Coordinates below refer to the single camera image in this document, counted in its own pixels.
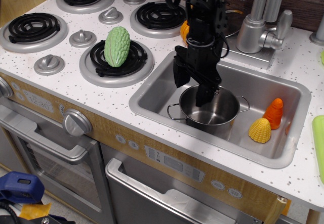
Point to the orange toy carrot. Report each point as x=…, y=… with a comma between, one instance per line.
x=274, y=113

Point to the silver toy faucet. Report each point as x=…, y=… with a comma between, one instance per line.
x=262, y=33

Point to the green toy bitter melon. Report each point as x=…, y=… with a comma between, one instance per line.
x=117, y=45

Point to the silver oven door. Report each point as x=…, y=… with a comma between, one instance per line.
x=70, y=168

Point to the yellow cloth on floor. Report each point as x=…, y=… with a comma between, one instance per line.
x=33, y=211

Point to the large silver oven dial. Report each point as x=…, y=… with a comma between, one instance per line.
x=75, y=123

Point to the yellow toy corn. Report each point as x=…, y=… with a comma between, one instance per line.
x=260, y=131

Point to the back right black burner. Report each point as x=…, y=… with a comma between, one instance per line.
x=157, y=20

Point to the silver stove knob centre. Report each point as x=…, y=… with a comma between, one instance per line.
x=110, y=16

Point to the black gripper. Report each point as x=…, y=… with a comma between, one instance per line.
x=199, y=61

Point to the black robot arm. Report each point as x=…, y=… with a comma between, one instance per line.
x=206, y=20

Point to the silver stove knob middle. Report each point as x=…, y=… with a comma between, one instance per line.
x=82, y=39

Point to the silver stove knob front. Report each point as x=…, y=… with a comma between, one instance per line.
x=49, y=65

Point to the small steel pot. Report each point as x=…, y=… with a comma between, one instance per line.
x=216, y=117

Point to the silver sink basin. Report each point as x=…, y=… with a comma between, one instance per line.
x=158, y=97

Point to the silver dishwasher door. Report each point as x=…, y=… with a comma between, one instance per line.
x=135, y=202

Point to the glass pot lid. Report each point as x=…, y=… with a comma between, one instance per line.
x=234, y=20

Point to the silver dial at left edge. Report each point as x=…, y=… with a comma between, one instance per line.
x=5, y=89

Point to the grey post base right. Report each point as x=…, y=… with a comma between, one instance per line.
x=317, y=37

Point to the front right black burner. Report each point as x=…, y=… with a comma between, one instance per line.
x=137, y=66

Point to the lime green plastic tray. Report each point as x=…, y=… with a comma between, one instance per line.
x=317, y=128

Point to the front left black burner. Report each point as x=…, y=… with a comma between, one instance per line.
x=34, y=32

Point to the orange toy pumpkin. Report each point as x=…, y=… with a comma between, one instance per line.
x=184, y=30

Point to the blue clamp tool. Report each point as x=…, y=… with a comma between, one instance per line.
x=18, y=187

